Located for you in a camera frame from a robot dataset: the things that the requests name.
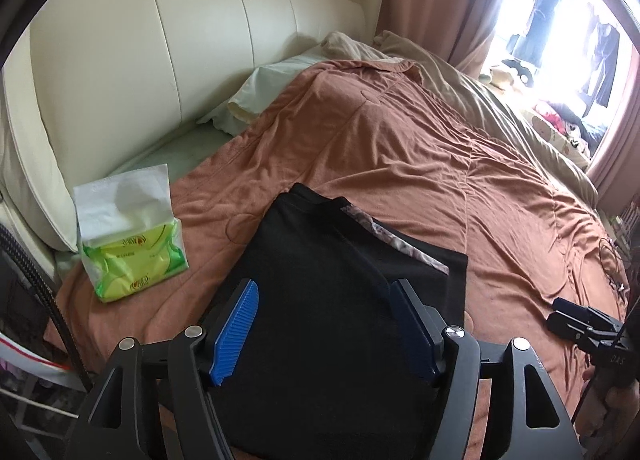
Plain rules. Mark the beige bed sheet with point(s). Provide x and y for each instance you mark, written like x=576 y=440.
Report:
x=475 y=90

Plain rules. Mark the person's right hand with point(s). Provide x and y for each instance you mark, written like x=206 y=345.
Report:
x=592 y=427

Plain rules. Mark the pale green pillow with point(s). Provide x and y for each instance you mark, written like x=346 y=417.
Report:
x=260 y=90

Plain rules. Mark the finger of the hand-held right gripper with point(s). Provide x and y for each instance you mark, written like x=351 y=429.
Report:
x=570 y=326
x=575 y=309

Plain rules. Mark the black knit shirt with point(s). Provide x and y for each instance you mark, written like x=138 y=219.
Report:
x=325 y=290

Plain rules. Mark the hanging dark clothes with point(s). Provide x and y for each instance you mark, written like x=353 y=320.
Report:
x=545 y=15

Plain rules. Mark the green tissue pack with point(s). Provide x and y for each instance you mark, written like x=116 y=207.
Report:
x=130 y=260

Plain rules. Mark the cream padded headboard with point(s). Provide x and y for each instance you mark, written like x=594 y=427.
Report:
x=125 y=65

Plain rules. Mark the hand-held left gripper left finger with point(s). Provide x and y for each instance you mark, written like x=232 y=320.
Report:
x=235 y=335

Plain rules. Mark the pile of colourful clothes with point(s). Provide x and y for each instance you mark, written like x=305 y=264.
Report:
x=565 y=130

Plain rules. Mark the white bag with red stripe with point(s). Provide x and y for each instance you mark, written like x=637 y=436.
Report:
x=30 y=352

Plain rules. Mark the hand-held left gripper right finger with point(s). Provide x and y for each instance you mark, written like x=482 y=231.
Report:
x=415 y=335

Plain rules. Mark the orange-brown blanket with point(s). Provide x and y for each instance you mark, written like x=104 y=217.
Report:
x=425 y=190

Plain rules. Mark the cluttered bedside shelf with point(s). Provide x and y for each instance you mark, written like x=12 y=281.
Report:
x=622 y=225

